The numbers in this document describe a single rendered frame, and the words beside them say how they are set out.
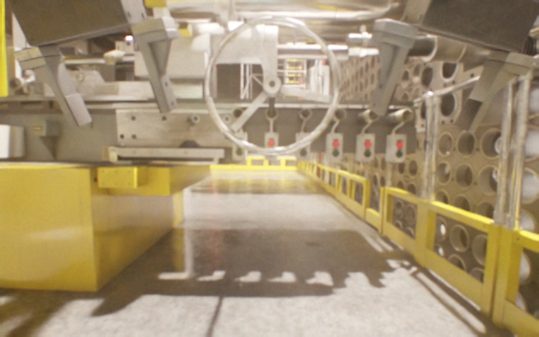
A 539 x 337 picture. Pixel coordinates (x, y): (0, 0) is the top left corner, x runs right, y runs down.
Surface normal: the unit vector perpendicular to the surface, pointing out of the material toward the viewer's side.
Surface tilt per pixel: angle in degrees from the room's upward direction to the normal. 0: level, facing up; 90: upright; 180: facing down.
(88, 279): 90
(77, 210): 90
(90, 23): 113
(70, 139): 90
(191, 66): 90
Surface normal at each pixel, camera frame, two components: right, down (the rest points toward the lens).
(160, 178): 0.00, 0.08
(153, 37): -0.07, 0.47
